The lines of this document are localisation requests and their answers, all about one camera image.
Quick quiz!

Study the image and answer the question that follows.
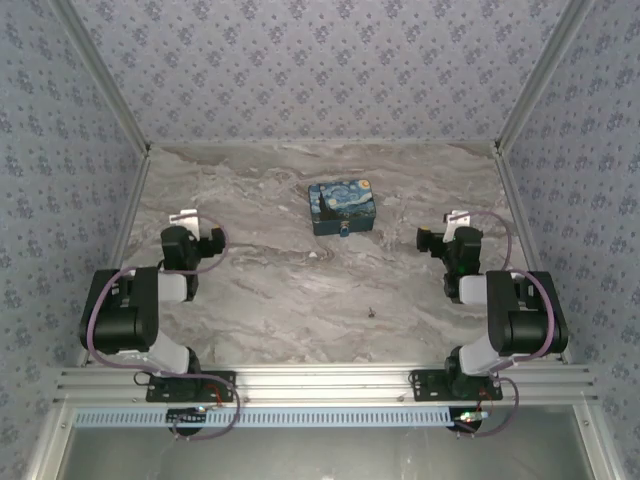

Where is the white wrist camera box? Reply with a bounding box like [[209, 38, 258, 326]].
[[168, 209, 202, 239], [442, 209, 472, 242]]

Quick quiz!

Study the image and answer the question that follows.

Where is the small circuit board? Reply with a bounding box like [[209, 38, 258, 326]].
[[167, 407, 209, 424], [452, 408, 489, 427]]

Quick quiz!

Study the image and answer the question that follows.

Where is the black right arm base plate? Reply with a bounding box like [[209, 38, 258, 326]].
[[409, 368, 504, 403]]

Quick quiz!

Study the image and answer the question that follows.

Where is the aluminium mounting rail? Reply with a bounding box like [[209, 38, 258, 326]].
[[53, 363, 600, 405]]

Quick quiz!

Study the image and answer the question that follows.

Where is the aluminium frame leg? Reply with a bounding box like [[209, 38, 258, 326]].
[[572, 403, 617, 480], [24, 404, 76, 480]]

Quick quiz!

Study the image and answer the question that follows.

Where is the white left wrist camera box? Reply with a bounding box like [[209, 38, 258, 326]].
[[168, 209, 202, 239]]

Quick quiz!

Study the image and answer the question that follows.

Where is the aluminium frame post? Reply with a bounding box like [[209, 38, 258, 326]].
[[494, 0, 597, 150], [52, 0, 152, 152]]

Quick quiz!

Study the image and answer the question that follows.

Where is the starry night painted box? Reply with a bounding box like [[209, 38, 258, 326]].
[[308, 175, 377, 237]]

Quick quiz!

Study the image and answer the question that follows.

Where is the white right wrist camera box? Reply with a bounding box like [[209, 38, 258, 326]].
[[442, 209, 472, 242]]

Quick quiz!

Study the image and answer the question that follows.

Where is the white slotted cable duct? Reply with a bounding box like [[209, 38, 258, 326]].
[[73, 405, 454, 429]]

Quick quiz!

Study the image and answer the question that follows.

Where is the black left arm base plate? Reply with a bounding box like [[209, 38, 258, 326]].
[[145, 370, 237, 404]]

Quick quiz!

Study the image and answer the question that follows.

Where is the aluminium table side rail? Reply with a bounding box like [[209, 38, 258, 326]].
[[77, 144, 152, 367], [492, 144, 572, 365]]

